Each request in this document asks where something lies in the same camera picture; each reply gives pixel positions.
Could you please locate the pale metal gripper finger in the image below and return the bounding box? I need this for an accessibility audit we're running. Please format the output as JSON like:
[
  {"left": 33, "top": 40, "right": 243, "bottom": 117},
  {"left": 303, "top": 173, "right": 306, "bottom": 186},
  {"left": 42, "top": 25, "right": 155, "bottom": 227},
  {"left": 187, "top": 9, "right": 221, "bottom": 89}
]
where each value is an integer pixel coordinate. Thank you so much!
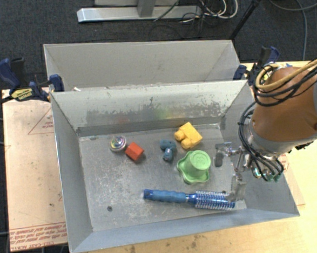
[
  {"left": 213, "top": 141, "right": 235, "bottom": 168},
  {"left": 226, "top": 173, "right": 249, "bottom": 203}
]

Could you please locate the green flower-shaped cup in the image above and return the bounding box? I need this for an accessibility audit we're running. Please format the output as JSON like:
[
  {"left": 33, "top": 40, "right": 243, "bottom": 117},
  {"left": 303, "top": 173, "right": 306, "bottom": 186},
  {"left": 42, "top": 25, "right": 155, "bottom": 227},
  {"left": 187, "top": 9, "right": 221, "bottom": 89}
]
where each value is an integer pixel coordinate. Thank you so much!
[{"left": 176, "top": 149, "right": 213, "bottom": 186}]

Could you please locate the yellow toy building block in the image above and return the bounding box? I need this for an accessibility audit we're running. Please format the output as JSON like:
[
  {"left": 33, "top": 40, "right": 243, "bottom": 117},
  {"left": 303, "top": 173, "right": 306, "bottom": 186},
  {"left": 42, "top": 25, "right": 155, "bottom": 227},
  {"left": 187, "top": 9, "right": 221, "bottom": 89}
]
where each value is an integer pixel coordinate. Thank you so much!
[{"left": 173, "top": 121, "right": 204, "bottom": 151}]

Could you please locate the blue-grey knobbly toy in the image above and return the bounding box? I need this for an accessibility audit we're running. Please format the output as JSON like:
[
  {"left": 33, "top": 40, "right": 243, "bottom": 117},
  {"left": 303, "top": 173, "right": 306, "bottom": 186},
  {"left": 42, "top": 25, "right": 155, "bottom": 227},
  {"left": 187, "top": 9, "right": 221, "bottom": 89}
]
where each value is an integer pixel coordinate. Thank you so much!
[{"left": 158, "top": 138, "right": 178, "bottom": 162}]

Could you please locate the blue hairbrush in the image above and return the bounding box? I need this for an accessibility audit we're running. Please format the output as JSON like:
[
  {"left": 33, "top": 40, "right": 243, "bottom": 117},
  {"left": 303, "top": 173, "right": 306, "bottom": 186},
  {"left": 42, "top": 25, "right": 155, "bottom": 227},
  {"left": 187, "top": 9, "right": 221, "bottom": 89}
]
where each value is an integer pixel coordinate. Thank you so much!
[{"left": 143, "top": 182, "right": 237, "bottom": 217}]

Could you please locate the red wooden block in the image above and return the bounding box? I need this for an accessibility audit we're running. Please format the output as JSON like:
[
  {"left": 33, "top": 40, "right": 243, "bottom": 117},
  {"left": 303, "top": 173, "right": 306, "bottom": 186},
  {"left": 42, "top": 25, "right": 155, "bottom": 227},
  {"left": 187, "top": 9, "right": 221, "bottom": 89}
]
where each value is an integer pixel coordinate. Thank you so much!
[{"left": 124, "top": 141, "right": 146, "bottom": 162}]

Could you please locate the shiny multicolour spinning top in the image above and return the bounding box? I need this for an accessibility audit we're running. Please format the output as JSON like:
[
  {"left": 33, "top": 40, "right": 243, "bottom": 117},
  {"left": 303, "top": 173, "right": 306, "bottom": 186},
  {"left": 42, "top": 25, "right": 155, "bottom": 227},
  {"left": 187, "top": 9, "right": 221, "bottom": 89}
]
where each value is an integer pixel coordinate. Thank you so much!
[{"left": 108, "top": 135, "right": 129, "bottom": 154}]

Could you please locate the grey metal bin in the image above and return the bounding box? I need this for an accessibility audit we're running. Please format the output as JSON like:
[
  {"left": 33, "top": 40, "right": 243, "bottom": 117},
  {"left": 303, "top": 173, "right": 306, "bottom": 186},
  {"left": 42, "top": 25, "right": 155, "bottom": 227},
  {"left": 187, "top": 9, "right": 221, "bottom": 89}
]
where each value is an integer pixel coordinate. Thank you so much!
[{"left": 43, "top": 27, "right": 302, "bottom": 253}]

